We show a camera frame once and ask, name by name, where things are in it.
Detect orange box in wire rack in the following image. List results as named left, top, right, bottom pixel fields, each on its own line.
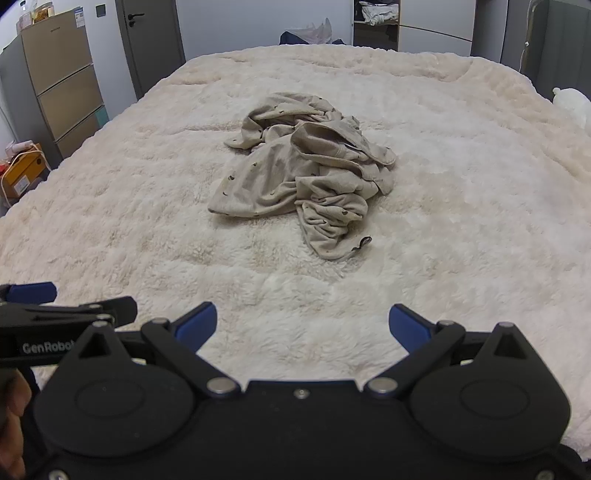
left=0, top=142, right=48, bottom=209

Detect orange cardboard box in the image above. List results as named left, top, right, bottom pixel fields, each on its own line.
left=0, top=151, right=50, bottom=200

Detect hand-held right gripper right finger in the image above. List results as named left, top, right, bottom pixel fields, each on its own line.
left=367, top=303, right=533, bottom=398

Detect beige spotted button cardigan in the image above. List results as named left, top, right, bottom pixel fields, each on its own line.
left=208, top=92, right=398, bottom=262

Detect grey door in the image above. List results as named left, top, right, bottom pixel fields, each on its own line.
left=115, top=0, right=186, bottom=100

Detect dark blue bag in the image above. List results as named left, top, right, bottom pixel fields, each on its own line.
left=279, top=30, right=345, bottom=46

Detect white wardrobe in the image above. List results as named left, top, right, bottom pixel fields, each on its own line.
left=353, top=0, right=505, bottom=61

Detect fluffy cream bed blanket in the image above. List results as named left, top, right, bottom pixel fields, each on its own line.
left=0, top=44, right=591, bottom=460

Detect white clothes in wardrobe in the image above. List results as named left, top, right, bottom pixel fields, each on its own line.
left=360, top=2, right=399, bottom=27

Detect person's left hand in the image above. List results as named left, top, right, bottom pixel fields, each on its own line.
left=0, top=370, right=33, bottom=480

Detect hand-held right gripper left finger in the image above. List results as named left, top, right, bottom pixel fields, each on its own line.
left=76, top=301, right=242, bottom=400

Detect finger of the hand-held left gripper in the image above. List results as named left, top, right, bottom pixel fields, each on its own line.
left=0, top=281, right=60, bottom=306
left=0, top=296, right=139, bottom=330

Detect gold refrigerator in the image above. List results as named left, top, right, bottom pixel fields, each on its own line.
left=0, top=9, right=108, bottom=160

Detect boxes atop refrigerator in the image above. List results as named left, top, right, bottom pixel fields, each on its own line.
left=17, top=0, right=62, bottom=32

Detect white plush toy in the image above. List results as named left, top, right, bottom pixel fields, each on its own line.
left=551, top=86, right=591, bottom=136

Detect translucent plastic bag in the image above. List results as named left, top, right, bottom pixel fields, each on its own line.
left=301, top=18, right=334, bottom=45

